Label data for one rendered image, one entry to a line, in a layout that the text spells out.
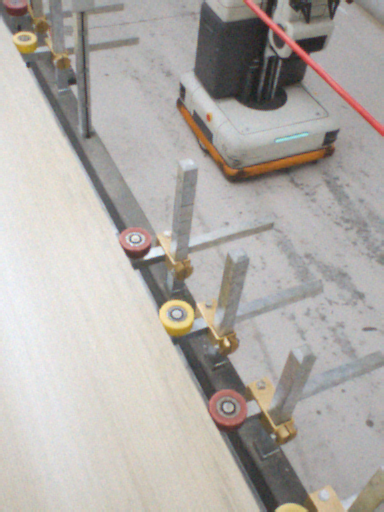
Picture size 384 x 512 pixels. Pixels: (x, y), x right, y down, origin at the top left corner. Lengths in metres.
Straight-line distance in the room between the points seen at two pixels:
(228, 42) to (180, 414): 2.05
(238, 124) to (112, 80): 1.02
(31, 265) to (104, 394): 0.39
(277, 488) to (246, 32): 2.12
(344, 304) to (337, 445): 0.65
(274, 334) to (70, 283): 1.25
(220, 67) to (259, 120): 0.31
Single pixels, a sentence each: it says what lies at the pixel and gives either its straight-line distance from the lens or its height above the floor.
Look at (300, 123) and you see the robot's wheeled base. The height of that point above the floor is 0.28.
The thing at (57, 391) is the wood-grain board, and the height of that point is 0.90.
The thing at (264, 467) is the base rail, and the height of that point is 0.70.
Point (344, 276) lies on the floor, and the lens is 2.82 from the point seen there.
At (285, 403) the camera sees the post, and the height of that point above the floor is 0.96.
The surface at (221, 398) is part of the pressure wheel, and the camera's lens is 1.29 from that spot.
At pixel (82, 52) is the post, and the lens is 2.00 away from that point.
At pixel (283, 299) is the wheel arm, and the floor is 0.83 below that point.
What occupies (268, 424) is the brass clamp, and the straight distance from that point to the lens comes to 1.35.
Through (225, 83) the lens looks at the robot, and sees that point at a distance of 3.10.
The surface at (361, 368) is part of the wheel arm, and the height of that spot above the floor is 0.86.
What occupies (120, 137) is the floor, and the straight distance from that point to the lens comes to 3.33.
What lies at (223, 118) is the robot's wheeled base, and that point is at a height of 0.28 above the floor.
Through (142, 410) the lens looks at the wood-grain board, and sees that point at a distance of 1.27.
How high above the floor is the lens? 2.03
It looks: 48 degrees down
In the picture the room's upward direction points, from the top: 8 degrees clockwise
